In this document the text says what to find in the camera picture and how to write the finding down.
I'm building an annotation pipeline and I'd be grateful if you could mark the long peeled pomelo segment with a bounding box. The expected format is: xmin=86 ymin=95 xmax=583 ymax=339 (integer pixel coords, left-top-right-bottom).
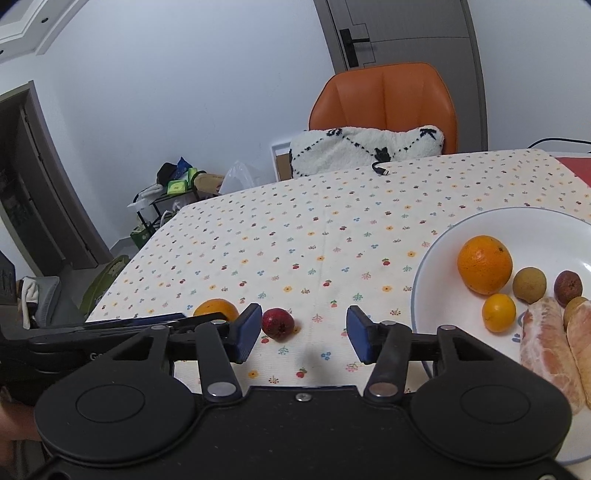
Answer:
xmin=520 ymin=297 xmax=586 ymax=415

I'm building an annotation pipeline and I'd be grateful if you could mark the short peeled pomelo segment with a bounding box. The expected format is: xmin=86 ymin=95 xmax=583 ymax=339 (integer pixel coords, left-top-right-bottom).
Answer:
xmin=566 ymin=301 xmax=591 ymax=406

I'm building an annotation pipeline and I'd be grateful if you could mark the black metal shelf rack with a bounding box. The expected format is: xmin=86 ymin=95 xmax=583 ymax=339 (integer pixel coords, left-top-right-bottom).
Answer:
xmin=127 ymin=184 xmax=201 ymax=233

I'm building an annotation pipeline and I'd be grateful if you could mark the white Sweet bowl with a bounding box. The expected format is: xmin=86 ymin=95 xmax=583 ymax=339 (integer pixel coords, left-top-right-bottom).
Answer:
xmin=410 ymin=206 xmax=591 ymax=467

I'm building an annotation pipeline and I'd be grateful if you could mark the green box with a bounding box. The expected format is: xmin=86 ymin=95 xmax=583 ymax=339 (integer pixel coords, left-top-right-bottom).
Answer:
xmin=129 ymin=225 xmax=154 ymax=250

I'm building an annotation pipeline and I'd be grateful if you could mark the grey door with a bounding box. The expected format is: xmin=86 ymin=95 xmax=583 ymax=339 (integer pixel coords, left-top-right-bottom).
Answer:
xmin=315 ymin=0 xmax=488 ymax=152

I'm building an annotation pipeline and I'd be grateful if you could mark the black power cable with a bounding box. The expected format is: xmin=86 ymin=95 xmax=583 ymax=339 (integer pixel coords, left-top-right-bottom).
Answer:
xmin=528 ymin=136 xmax=591 ymax=156

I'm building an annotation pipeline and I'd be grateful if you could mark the white black-patterned cushion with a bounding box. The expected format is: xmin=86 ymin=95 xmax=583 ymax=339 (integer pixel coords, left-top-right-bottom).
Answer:
xmin=290 ymin=125 xmax=445 ymax=178

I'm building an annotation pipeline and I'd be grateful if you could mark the orange leather chair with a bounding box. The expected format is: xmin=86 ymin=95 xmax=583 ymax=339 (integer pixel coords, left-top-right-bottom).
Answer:
xmin=308 ymin=62 xmax=459 ymax=154

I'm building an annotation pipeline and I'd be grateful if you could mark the white framed cork board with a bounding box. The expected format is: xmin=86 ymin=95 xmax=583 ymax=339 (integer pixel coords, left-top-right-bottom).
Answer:
xmin=270 ymin=141 xmax=293 ymax=181

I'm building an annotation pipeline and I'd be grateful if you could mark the green slipper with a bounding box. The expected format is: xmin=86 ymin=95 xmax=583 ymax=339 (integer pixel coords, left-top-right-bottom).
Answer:
xmin=79 ymin=255 xmax=130 ymax=317

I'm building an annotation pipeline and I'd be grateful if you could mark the dark red small fruit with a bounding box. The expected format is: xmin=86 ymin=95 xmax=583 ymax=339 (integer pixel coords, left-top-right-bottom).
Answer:
xmin=554 ymin=270 xmax=583 ymax=307

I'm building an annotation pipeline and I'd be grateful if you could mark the brown longan fruit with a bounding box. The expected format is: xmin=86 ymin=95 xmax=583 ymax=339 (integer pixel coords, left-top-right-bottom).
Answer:
xmin=512 ymin=267 xmax=547 ymax=304
xmin=563 ymin=296 xmax=588 ymax=327

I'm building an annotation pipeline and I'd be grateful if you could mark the person's left hand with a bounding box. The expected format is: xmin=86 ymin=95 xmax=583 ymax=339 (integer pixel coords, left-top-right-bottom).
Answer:
xmin=0 ymin=387 xmax=40 ymax=441

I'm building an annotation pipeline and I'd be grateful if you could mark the large orange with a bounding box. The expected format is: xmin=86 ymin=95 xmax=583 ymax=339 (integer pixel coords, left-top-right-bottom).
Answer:
xmin=457 ymin=235 xmax=513 ymax=296
xmin=193 ymin=298 xmax=239 ymax=322

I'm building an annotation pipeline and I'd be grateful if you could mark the clear plastic bag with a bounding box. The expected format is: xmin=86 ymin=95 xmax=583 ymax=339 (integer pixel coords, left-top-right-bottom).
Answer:
xmin=218 ymin=161 xmax=264 ymax=195

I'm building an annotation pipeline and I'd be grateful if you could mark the black door handle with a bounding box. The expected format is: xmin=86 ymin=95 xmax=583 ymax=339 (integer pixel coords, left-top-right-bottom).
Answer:
xmin=339 ymin=29 xmax=370 ymax=69

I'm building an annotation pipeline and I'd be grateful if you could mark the floral white tablecloth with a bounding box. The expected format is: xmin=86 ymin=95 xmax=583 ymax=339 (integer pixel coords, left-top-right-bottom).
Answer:
xmin=91 ymin=150 xmax=590 ymax=388

